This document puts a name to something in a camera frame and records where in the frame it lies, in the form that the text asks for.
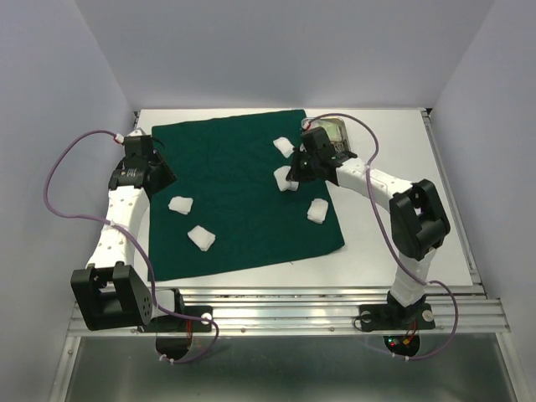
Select stainless steel tray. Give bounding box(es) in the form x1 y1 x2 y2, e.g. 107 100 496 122
301 117 351 152

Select white gauze pad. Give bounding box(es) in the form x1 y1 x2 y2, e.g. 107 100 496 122
273 137 295 158
188 225 216 252
273 166 299 192
167 196 193 215
307 198 329 224

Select clear bag of swabs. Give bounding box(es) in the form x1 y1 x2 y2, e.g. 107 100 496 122
318 121 343 142

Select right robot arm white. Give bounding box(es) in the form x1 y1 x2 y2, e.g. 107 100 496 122
287 127 451 332

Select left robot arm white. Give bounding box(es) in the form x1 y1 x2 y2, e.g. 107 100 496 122
70 129 177 331

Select green surgical drape cloth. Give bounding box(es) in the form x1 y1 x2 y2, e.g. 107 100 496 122
148 110 344 281

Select white gauze pad top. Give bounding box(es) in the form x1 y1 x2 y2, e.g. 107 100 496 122
273 137 295 158

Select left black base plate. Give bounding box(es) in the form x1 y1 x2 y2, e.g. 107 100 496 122
137 305 214 333

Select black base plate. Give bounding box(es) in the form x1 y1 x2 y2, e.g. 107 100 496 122
137 305 214 333
356 303 436 332

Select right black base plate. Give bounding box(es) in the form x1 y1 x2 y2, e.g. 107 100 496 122
356 303 436 332

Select aluminium frame rail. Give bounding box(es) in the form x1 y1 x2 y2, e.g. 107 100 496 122
66 286 513 338

